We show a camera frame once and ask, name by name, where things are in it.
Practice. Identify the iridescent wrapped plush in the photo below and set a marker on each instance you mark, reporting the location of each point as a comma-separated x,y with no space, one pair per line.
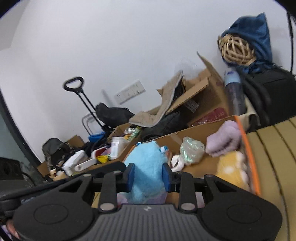
191,151

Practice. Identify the black luggage trolley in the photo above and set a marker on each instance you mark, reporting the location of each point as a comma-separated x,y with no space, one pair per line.
85,100

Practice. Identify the blue cloth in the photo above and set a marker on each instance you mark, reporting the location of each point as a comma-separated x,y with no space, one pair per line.
253,29

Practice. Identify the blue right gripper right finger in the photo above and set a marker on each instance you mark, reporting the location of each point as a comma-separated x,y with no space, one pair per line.
167,177

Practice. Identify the yellow white plush toy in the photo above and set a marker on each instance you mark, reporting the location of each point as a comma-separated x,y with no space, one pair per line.
232,168

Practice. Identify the blue cap water bottle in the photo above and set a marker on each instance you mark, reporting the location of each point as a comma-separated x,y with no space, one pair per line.
234,92

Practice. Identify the wall socket panel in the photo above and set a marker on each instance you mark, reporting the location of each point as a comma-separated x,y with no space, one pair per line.
129,92

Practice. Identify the red cardboard box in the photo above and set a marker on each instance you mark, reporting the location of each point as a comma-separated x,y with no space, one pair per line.
170,144

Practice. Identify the small white plush toy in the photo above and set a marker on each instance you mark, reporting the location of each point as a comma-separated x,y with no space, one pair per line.
177,163

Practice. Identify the light blue purple plush toy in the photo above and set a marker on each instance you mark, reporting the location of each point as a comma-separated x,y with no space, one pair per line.
148,186

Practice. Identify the black bag on trolley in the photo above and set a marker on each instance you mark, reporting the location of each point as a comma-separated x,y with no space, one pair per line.
114,116

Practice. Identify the white plastic bottle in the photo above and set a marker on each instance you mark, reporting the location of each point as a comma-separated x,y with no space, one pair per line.
118,144

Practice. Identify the wicker ball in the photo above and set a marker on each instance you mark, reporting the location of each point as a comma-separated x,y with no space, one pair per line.
236,50

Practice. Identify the dark backpack left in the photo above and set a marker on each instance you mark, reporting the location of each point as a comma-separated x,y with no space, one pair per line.
56,152

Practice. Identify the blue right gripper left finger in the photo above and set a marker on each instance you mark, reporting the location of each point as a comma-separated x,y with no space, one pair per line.
129,175

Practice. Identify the brown open cardboard box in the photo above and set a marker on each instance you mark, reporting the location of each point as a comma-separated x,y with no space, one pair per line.
204,99

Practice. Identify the small cardboard tray box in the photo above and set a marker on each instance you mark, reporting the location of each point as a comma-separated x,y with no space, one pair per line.
127,131

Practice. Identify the black backpack right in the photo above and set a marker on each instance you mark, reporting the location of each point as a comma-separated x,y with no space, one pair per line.
271,93

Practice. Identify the lavender fuzzy cloth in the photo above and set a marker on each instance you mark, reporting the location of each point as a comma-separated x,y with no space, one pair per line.
225,140

